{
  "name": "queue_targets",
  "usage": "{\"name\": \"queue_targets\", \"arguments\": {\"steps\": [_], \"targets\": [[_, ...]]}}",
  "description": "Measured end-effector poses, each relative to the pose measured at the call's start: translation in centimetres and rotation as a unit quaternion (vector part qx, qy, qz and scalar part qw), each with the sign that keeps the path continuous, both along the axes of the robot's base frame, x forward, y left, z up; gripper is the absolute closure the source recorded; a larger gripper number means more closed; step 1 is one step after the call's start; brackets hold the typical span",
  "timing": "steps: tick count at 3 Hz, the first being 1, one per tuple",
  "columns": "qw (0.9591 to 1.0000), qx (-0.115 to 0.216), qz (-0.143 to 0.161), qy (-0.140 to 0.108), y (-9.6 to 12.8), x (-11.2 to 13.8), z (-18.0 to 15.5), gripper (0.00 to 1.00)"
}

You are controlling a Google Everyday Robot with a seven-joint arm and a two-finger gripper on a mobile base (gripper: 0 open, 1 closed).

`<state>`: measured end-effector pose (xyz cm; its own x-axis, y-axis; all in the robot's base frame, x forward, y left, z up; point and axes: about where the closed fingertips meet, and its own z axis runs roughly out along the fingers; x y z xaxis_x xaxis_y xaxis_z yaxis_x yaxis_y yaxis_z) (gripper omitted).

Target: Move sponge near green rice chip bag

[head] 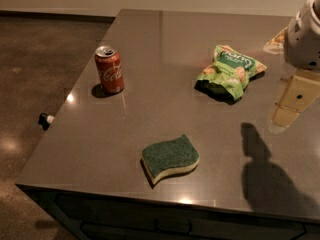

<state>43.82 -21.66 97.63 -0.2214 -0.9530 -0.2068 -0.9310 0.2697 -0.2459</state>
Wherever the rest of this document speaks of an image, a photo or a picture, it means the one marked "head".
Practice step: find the red cola can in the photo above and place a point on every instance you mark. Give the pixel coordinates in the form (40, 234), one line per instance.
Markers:
(109, 68)

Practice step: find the green rice chip bag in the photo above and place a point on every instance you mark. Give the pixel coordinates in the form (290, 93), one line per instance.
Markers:
(227, 77)

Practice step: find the dark cabinet drawer front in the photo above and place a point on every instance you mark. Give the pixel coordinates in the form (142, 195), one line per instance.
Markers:
(99, 217)

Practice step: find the small black white floor object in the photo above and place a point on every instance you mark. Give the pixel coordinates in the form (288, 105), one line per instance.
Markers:
(45, 120)

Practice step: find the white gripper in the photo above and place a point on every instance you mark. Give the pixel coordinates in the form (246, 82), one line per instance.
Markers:
(302, 41)

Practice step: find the green and yellow sponge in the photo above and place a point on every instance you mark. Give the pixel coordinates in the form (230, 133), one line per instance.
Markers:
(168, 158)

